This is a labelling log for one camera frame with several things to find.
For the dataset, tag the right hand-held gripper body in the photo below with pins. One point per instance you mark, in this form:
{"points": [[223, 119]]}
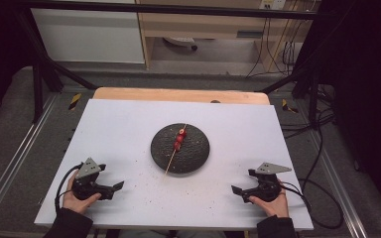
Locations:
{"points": [[267, 188]]}

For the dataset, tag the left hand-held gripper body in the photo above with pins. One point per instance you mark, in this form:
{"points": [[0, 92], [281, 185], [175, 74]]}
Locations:
{"points": [[86, 185]]}

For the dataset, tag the black textured round plate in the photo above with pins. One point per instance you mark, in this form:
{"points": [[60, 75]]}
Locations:
{"points": [[195, 155]]}

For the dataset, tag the thin bamboo skewer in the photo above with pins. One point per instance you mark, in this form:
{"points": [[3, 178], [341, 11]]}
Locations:
{"points": [[171, 161]]}

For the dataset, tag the red cored hawthorn piece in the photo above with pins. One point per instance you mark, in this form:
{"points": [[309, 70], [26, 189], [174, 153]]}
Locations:
{"points": [[177, 145], [180, 138], [182, 132]]}

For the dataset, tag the person's left hand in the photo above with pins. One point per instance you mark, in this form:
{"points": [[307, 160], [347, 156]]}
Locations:
{"points": [[76, 204]]}

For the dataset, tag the person's right hand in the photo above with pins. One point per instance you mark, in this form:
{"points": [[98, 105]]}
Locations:
{"points": [[276, 208]]}

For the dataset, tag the white board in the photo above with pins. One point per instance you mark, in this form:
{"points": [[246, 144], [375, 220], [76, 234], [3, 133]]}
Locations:
{"points": [[119, 139]]}

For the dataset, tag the wooden table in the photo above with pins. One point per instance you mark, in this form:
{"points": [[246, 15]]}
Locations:
{"points": [[165, 95]]}

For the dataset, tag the white cabinet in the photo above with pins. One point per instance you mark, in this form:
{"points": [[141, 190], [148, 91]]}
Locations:
{"points": [[89, 36]]}

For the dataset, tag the grey chair base with caster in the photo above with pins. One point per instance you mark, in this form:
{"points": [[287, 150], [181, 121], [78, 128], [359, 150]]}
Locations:
{"points": [[180, 41]]}

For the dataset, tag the light wooden desk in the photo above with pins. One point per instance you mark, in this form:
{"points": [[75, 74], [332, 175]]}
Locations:
{"points": [[195, 24]]}

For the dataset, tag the white power strip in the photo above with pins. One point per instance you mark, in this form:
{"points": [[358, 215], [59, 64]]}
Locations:
{"points": [[273, 4]]}

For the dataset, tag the aluminium floor rail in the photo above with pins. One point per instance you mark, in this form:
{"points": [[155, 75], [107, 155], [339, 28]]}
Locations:
{"points": [[339, 185], [16, 152]]}

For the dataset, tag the black metal frame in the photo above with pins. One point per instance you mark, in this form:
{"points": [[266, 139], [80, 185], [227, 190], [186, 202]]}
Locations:
{"points": [[178, 9]]}

